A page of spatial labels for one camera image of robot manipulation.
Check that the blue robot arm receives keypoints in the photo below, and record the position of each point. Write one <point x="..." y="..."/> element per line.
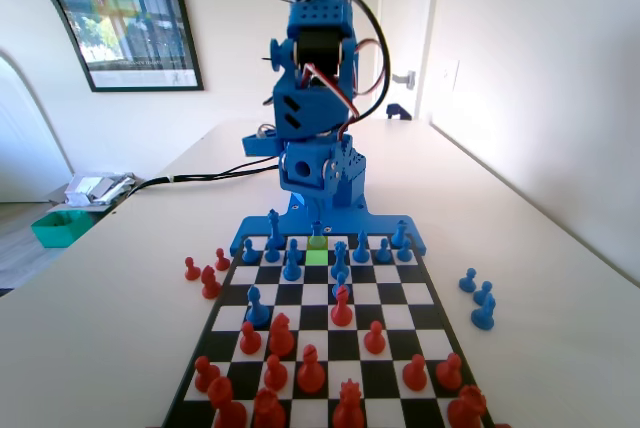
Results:
<point x="320" y="13"/>

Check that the blue chess queen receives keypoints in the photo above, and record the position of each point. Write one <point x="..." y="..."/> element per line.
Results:
<point x="340" y="260"/>

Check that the black framed map poster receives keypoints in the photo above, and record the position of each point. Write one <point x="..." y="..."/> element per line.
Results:
<point x="130" y="23"/>

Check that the captured blue pawns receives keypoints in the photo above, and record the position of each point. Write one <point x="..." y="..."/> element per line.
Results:
<point x="483" y="318"/>

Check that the white door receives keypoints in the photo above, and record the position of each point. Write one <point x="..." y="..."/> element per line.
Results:
<point x="405" y="23"/>

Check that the red chess bishop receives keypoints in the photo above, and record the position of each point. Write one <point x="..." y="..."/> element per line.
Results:
<point x="310" y="375"/>
<point x="342" y="310"/>

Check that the blue chess king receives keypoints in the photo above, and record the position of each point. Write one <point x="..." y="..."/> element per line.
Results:
<point x="273" y="228"/>

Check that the blue gripper camera mount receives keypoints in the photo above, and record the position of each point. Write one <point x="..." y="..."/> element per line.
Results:
<point x="257" y="145"/>

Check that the red chess queen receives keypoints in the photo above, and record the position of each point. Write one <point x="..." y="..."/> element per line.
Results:
<point x="348" y="408"/>

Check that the small blue printed part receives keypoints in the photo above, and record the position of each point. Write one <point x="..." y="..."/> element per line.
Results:
<point x="398" y="112"/>

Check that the red chess rook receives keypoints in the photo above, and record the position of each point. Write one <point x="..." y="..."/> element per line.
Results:
<point x="467" y="408"/>
<point x="269" y="410"/>

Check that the captured red pawns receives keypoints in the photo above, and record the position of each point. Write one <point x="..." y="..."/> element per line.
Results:
<point x="210" y="285"/>

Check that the red chess knight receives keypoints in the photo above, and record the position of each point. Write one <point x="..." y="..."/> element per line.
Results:
<point x="281" y="340"/>

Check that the white light switch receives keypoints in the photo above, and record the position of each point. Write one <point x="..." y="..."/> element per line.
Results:
<point x="450" y="75"/>

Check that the blue perforated gripper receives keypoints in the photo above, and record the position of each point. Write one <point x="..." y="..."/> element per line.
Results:
<point x="303" y="168"/>

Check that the black and white chessboard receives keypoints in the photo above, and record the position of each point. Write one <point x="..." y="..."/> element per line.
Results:
<point x="390" y="298"/>

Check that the blue chess pawn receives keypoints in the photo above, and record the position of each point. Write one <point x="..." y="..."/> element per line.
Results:
<point x="483" y="292"/>
<point x="404" y="254"/>
<point x="468" y="282"/>
<point x="341" y="279"/>
<point x="382" y="254"/>
<point x="294" y="244"/>
<point x="271" y="255"/>
<point x="250" y="254"/>

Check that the green plastic box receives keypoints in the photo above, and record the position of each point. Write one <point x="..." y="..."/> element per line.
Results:
<point x="57" y="228"/>

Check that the red chess pawn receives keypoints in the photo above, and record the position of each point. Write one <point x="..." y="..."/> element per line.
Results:
<point x="449" y="373"/>
<point x="221" y="260"/>
<point x="374" y="340"/>
<point x="415" y="375"/>
<point x="250" y="340"/>
<point x="190" y="270"/>
<point x="206" y="375"/>
<point x="275" y="375"/>

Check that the blue base plate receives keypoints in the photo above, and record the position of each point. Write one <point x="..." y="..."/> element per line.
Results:
<point x="247" y="227"/>

